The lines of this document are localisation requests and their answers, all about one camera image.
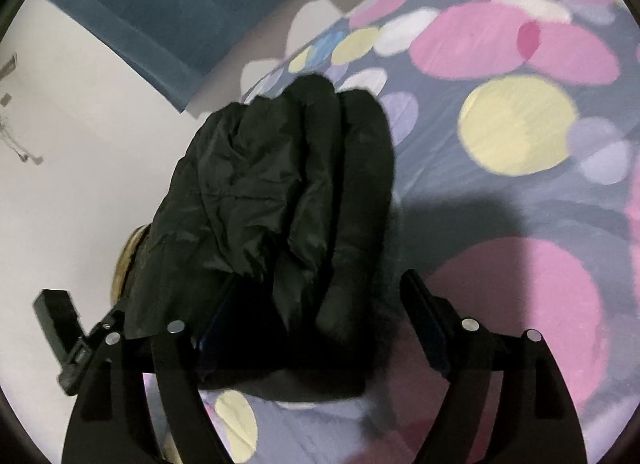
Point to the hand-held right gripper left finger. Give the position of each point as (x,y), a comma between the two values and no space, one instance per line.
(217,316)

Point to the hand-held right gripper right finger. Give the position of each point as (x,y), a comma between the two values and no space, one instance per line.
(425,314)

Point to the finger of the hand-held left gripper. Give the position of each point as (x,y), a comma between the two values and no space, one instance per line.
(55,314)

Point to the black jacket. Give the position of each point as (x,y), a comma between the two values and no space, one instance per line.
(270,204)

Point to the circle-patterned bed sheet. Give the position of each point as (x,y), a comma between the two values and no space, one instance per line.
(500,184)

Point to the blue curtain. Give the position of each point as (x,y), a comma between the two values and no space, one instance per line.
(165,4)

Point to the grey wall fixture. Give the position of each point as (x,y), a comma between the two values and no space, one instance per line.
(7,67)

